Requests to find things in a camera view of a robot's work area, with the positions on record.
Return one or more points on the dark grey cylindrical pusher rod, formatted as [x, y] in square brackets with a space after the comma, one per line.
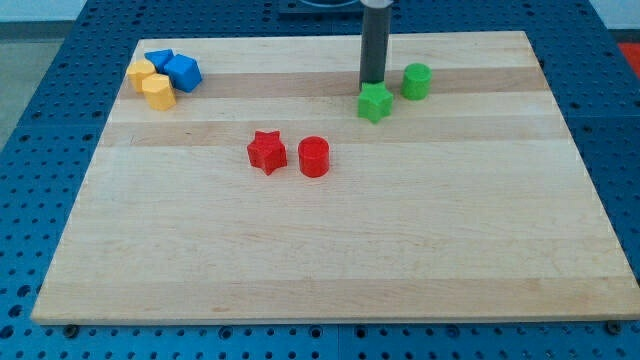
[374, 40]

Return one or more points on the green star block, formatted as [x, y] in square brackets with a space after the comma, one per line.
[375, 102]

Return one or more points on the red star block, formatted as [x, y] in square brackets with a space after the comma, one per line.
[267, 152]

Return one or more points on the green cylinder block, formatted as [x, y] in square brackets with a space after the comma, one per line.
[416, 81]

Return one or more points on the red cylinder block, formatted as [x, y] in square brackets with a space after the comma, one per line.
[313, 153]

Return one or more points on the blue cube block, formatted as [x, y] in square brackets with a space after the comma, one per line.
[183, 72]

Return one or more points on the light wooden board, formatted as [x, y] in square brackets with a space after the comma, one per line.
[472, 205]

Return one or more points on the blue triangular block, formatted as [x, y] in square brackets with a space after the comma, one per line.
[159, 58]

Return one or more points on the yellow hexagonal block front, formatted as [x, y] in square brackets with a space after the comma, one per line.
[158, 92]

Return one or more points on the yellow block rear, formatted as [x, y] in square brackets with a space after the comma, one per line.
[137, 71]

